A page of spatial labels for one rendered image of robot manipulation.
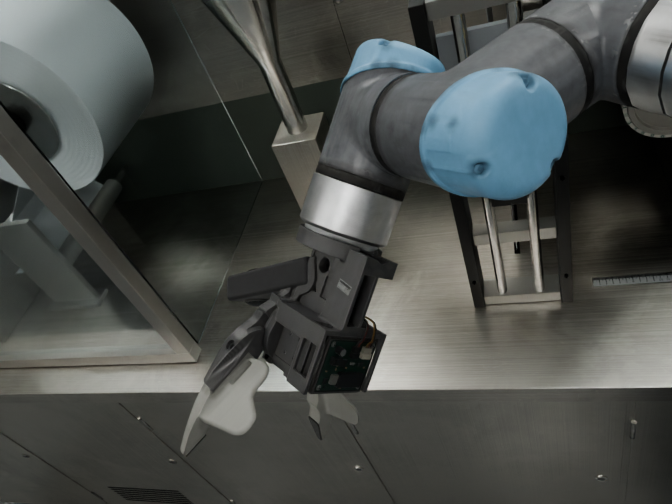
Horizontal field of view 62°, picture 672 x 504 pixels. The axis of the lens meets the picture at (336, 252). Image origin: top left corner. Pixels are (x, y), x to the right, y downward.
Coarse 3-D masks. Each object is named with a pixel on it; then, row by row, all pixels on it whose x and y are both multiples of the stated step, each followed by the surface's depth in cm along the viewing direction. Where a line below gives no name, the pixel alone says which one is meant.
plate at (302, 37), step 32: (192, 0) 113; (288, 0) 110; (320, 0) 109; (352, 0) 108; (384, 0) 107; (192, 32) 118; (224, 32) 117; (288, 32) 115; (320, 32) 114; (352, 32) 113; (384, 32) 112; (224, 64) 123; (256, 64) 122; (288, 64) 120; (320, 64) 119; (224, 96) 129
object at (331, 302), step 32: (320, 256) 45; (352, 256) 42; (288, 288) 47; (320, 288) 45; (352, 288) 42; (288, 320) 44; (320, 320) 43; (352, 320) 43; (288, 352) 45; (320, 352) 41; (352, 352) 43; (320, 384) 42; (352, 384) 44
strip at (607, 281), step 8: (664, 272) 91; (592, 280) 94; (600, 280) 93; (608, 280) 93; (616, 280) 92; (624, 280) 92; (632, 280) 92; (640, 280) 91; (648, 280) 91; (656, 280) 90; (664, 280) 90
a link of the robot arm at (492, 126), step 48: (528, 48) 34; (384, 96) 38; (432, 96) 34; (480, 96) 30; (528, 96) 31; (576, 96) 35; (384, 144) 38; (432, 144) 33; (480, 144) 30; (528, 144) 32; (480, 192) 32; (528, 192) 33
